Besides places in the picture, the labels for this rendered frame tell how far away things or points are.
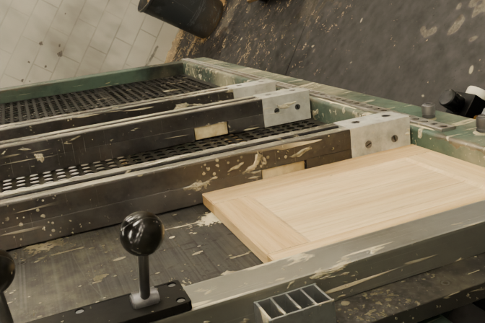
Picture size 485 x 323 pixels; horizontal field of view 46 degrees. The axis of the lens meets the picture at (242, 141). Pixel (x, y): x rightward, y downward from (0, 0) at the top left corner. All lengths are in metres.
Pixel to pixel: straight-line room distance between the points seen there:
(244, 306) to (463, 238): 0.27
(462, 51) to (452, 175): 1.65
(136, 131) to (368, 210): 0.62
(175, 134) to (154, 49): 4.94
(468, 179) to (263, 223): 0.32
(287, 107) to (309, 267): 0.80
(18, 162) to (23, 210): 0.38
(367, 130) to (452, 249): 0.39
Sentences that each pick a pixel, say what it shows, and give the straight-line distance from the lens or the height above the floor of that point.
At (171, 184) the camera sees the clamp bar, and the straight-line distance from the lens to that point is 0.91.
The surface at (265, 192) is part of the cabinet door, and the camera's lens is 0.90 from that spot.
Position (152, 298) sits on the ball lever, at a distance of 0.57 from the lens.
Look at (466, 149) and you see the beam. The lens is 0.99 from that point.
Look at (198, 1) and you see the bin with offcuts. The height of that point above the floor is 0.25.
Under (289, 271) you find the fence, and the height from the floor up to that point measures 1.25.
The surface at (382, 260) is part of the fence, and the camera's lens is 0.65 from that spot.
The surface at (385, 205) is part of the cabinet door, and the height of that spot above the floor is 1.06.
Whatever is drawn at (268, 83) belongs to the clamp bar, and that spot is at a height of 0.94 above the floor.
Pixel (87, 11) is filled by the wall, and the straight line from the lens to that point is 6.10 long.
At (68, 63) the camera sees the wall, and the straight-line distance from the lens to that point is 6.00.
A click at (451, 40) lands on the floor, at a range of 2.64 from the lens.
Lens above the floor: 1.59
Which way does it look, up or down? 25 degrees down
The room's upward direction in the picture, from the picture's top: 65 degrees counter-clockwise
